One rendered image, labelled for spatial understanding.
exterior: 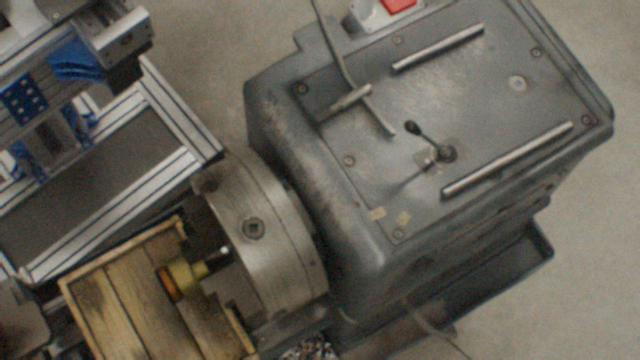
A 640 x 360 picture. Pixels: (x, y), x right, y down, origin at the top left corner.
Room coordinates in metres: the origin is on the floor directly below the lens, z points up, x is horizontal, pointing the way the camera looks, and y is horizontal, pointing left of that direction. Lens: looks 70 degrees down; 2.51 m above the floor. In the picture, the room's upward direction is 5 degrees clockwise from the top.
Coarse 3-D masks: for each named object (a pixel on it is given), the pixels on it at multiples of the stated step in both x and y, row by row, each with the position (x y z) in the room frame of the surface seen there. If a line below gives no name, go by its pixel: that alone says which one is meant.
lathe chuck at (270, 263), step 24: (216, 168) 0.51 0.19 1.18; (240, 168) 0.50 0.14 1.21; (216, 192) 0.45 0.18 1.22; (240, 192) 0.45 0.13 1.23; (216, 216) 0.41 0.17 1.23; (240, 216) 0.41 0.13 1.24; (264, 216) 0.41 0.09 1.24; (240, 240) 0.37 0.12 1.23; (264, 240) 0.37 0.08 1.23; (288, 240) 0.38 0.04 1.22; (240, 264) 0.35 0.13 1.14; (264, 264) 0.33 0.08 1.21; (288, 264) 0.34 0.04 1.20; (264, 288) 0.30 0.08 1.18; (288, 288) 0.31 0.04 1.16; (288, 312) 0.28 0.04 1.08
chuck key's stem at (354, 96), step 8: (360, 88) 0.65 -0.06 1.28; (368, 88) 0.65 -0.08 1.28; (344, 96) 0.63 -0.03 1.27; (352, 96) 0.63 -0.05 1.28; (360, 96) 0.63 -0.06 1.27; (336, 104) 0.61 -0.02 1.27; (344, 104) 0.62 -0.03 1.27; (352, 104) 0.62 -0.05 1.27; (320, 112) 0.60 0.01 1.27; (328, 112) 0.60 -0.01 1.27; (320, 120) 0.58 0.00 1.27
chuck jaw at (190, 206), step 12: (204, 192) 0.46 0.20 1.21; (192, 204) 0.44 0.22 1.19; (204, 204) 0.43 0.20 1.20; (192, 216) 0.41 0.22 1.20; (204, 216) 0.42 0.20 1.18; (192, 228) 0.40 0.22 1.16; (204, 228) 0.40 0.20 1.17; (216, 228) 0.41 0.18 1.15; (192, 240) 0.38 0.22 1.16; (204, 240) 0.38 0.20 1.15; (216, 240) 0.39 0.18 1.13; (192, 252) 0.36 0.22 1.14; (204, 252) 0.37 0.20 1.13
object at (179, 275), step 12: (180, 252) 0.37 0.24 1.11; (168, 264) 0.34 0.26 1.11; (180, 264) 0.34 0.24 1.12; (192, 264) 0.35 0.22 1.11; (204, 264) 0.35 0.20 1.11; (156, 276) 0.32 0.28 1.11; (168, 276) 0.32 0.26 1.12; (180, 276) 0.32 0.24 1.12; (192, 276) 0.32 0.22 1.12; (204, 276) 0.33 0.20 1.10; (168, 288) 0.30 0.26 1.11; (180, 288) 0.30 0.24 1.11; (192, 288) 0.30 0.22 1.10; (180, 300) 0.28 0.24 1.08
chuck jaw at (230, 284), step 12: (216, 276) 0.33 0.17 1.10; (228, 276) 0.33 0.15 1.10; (240, 276) 0.33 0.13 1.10; (204, 288) 0.31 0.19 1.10; (216, 288) 0.31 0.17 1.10; (228, 288) 0.31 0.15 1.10; (240, 288) 0.31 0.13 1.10; (252, 288) 0.31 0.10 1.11; (228, 300) 0.29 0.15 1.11; (240, 300) 0.29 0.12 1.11; (252, 300) 0.29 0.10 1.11; (252, 312) 0.27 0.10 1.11; (264, 312) 0.27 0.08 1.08; (276, 312) 0.27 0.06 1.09
